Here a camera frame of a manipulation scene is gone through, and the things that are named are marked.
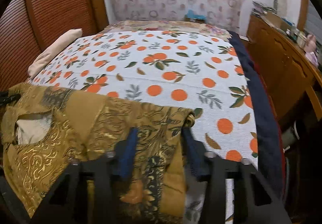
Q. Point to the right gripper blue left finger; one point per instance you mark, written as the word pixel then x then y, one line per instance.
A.
pixel 83 192

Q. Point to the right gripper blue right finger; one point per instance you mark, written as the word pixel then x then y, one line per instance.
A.
pixel 254 199

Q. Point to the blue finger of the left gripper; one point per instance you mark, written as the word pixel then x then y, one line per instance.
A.
pixel 6 98

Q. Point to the brown gold patterned garment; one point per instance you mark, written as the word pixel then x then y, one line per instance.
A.
pixel 50 126

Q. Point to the navy blue bed sheet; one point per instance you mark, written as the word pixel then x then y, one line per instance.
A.
pixel 270 155

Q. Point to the pale pink pillow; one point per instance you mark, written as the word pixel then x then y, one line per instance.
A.
pixel 54 49

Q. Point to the brown louvered wooden wardrobe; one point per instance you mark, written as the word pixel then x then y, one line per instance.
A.
pixel 28 27

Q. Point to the long wooden sideboard cabinet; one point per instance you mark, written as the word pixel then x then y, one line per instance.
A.
pixel 287 74

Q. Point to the orange fruit print blanket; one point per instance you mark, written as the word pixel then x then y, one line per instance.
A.
pixel 167 68

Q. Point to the floral rose bed quilt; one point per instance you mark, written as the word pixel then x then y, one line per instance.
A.
pixel 180 26

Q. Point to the pink tissue pack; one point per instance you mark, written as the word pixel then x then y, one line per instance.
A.
pixel 312 58

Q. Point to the pink thermos jug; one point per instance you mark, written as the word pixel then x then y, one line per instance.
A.
pixel 310 44

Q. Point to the cardboard box on sideboard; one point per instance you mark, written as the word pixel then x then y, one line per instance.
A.
pixel 274 20

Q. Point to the grey window roller blind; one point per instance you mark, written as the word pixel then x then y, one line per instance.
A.
pixel 313 22

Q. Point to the stack of folded fabrics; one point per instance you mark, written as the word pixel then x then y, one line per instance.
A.
pixel 261 9

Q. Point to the box with blue cloth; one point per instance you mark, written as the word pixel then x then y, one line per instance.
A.
pixel 191 16

